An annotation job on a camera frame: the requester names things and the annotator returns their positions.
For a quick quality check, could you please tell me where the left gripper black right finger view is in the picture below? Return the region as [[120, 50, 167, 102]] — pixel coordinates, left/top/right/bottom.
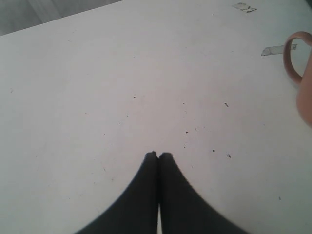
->
[[158, 153, 246, 234]]

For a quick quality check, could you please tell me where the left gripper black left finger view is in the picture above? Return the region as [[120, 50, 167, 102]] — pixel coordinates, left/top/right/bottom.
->
[[78, 151, 158, 234]]

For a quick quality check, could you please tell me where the terracotta ceramic mug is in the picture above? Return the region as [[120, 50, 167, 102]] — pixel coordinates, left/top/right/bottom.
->
[[282, 31, 312, 127]]

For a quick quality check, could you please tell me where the clear tape piece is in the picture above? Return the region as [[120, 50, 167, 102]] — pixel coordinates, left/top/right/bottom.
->
[[261, 43, 297, 57]]

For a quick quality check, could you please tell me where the torn tape residue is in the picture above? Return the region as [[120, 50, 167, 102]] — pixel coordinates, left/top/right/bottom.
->
[[232, 2, 257, 13]]

